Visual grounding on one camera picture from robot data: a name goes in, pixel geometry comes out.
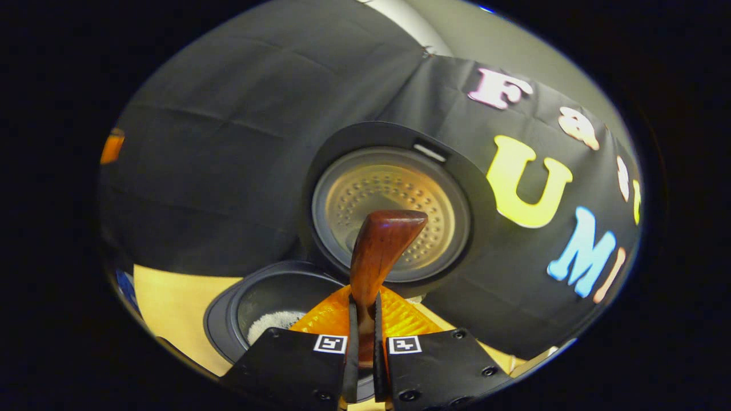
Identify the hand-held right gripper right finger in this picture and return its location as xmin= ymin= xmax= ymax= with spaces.
xmin=373 ymin=284 xmax=513 ymax=411

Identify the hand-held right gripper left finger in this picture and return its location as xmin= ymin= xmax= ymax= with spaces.
xmin=219 ymin=284 xmax=360 ymax=411

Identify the white rice heap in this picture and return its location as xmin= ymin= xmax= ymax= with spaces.
xmin=247 ymin=311 xmax=307 ymax=345

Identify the brown wooden spoon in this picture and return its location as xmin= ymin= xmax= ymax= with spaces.
xmin=350 ymin=209 xmax=429 ymax=366

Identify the black rice cooker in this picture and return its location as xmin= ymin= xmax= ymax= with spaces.
xmin=204 ymin=121 xmax=492 ymax=403

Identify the black backdrop cloth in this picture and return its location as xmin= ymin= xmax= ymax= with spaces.
xmin=98 ymin=0 xmax=643 ymax=360

